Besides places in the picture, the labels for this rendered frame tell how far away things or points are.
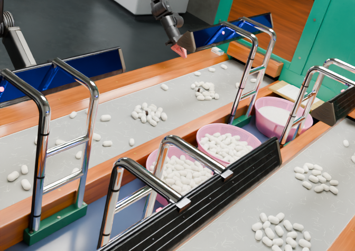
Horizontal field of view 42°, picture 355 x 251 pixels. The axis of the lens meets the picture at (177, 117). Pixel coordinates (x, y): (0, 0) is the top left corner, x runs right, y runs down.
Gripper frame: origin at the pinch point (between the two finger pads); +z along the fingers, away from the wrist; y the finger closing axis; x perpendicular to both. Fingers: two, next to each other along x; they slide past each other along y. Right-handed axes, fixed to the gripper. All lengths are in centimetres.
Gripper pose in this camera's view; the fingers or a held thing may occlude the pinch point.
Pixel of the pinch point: (184, 56)
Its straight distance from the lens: 213.2
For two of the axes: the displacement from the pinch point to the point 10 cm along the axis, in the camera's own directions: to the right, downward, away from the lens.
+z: 4.4, 9.0, -0.2
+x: -6.5, 3.4, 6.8
